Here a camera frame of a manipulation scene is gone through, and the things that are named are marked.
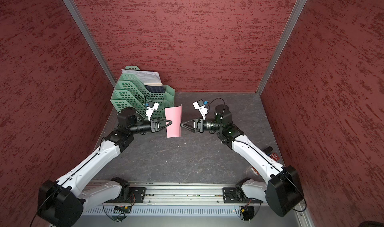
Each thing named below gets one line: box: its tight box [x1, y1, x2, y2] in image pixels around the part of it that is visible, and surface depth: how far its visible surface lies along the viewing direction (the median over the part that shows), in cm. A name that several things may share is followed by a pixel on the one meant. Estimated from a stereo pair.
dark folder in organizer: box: [145, 85, 165, 93], surface depth 105 cm
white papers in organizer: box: [121, 69, 163, 86], surface depth 97 cm
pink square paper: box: [164, 104, 183, 138], surface depth 70 cm
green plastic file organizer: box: [110, 66, 175, 120], surface depth 96 cm
